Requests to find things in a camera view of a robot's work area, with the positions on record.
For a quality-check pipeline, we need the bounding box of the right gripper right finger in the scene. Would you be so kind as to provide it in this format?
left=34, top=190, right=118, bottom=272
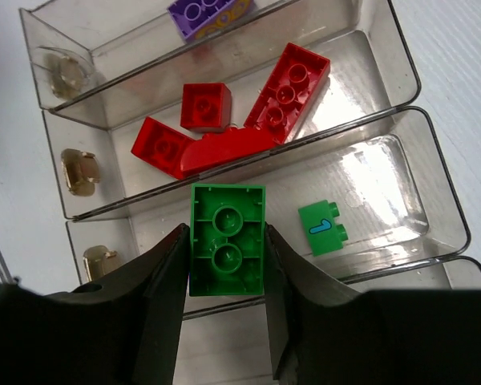
left=264, top=225, right=481, bottom=384

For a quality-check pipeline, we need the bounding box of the small red lego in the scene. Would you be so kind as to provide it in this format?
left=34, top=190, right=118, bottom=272
left=131, top=117, right=195, bottom=180

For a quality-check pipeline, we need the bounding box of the clear bin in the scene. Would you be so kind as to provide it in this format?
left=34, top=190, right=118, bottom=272
left=19, top=1, right=421, bottom=130
left=42, top=30, right=472, bottom=221
left=172, top=256, right=481, bottom=384
left=67, top=107, right=471, bottom=284

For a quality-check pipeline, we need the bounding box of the red rounded lego brick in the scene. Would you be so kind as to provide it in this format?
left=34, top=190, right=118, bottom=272
left=180, top=128, right=277, bottom=178

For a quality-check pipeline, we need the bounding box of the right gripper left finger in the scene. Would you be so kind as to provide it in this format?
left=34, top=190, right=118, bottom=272
left=0, top=225, right=190, bottom=384

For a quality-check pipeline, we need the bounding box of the purple lego brick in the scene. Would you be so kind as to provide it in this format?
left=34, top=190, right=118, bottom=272
left=168, top=0, right=254, bottom=43

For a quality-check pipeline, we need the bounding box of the small red lego brick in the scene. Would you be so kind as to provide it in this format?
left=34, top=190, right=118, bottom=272
left=180, top=83, right=232, bottom=133

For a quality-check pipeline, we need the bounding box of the large red lego brick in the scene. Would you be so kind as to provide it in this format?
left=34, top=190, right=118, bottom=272
left=244, top=43, right=331, bottom=144

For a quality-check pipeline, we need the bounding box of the green number one lego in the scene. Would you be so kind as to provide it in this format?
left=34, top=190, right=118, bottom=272
left=298, top=201, right=349, bottom=257

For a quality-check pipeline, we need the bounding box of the green lego brick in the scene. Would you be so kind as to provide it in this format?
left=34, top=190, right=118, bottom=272
left=189, top=184, right=266, bottom=297

